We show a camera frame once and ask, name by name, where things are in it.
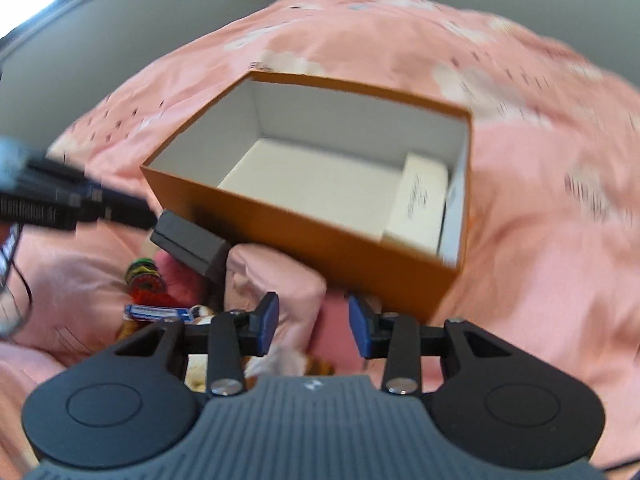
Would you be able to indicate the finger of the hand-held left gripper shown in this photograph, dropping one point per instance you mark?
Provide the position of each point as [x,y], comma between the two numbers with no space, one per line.
[125,212]
[60,172]

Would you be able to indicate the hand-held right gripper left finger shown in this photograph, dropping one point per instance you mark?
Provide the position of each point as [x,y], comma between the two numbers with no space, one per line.
[270,313]

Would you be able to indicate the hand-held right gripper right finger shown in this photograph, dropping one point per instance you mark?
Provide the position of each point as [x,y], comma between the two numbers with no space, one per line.
[359,321]

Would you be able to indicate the orange white plush cat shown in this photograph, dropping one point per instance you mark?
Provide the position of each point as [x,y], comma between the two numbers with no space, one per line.
[295,364]

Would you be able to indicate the red feather shuttlecock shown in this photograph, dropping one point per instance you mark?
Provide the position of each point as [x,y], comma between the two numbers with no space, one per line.
[142,275]

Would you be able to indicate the dark grey small box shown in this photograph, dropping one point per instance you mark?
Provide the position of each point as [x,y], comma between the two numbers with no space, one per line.
[192,242]

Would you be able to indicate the orange cardboard box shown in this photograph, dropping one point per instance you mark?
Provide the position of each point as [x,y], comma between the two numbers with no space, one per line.
[280,220]

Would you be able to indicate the pink fluffy pompom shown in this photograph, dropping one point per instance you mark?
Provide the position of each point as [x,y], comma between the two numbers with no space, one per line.
[177,277]

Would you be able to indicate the blue packet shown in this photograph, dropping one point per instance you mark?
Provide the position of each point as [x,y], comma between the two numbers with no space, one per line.
[157,312]

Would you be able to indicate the white rectangular box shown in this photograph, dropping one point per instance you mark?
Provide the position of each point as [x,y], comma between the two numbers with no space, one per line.
[417,205]

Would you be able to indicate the pink printed blanket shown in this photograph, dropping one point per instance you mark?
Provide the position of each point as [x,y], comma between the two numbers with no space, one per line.
[530,200]

